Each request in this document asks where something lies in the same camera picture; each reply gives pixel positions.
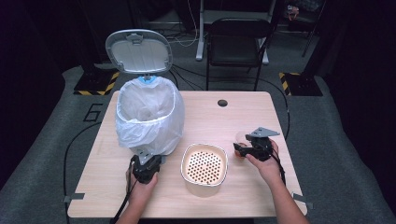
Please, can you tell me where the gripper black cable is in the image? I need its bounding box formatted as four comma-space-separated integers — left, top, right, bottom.
270, 146, 288, 187
109, 155, 138, 224

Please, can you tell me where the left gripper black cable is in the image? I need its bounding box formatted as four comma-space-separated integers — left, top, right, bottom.
109, 155, 138, 224

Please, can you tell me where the black folding chair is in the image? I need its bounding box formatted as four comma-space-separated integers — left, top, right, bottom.
195, 0, 271, 65
205, 17, 273, 91

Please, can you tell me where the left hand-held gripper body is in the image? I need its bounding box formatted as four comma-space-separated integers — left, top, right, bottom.
132, 148, 163, 184

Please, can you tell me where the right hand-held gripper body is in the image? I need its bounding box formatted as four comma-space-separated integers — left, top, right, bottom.
247, 126, 280, 162

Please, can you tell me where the white cable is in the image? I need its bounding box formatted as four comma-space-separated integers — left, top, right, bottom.
174, 0, 201, 49

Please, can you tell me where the white plastic trash bag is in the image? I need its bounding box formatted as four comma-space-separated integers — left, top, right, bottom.
115, 76, 187, 157

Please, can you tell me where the black yellow striped stand base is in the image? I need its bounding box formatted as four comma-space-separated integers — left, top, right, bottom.
278, 72, 323, 97
73, 69, 120, 96

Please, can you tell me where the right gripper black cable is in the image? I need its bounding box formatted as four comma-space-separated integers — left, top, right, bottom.
270, 146, 288, 187

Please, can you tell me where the black floor cable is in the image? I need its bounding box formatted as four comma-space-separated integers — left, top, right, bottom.
63, 121, 103, 224
257, 77, 291, 141

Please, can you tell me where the cream container with perforated strainer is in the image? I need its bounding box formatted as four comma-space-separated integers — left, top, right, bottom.
180, 143, 229, 198

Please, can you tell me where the grey table corner bracket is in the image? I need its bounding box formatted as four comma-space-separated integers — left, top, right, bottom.
292, 192, 314, 210
63, 192, 86, 203

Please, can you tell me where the person's left hand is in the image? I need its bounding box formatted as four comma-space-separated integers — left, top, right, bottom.
125, 161, 160, 202

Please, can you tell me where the person's right hand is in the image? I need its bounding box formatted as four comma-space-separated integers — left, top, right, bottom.
246, 139, 285, 188

